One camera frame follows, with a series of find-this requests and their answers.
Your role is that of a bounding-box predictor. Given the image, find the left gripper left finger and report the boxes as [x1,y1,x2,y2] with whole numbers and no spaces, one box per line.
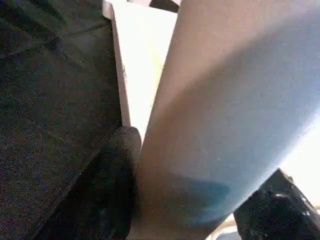
[37,124,143,240]

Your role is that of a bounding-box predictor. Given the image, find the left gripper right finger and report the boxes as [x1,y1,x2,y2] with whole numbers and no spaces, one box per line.
[233,167,320,240]

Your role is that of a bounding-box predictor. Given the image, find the white plastic table leg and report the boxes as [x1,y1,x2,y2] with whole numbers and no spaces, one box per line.
[127,0,320,240]

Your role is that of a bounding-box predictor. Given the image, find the white plastic table top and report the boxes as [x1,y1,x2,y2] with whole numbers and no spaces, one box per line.
[102,0,320,240]

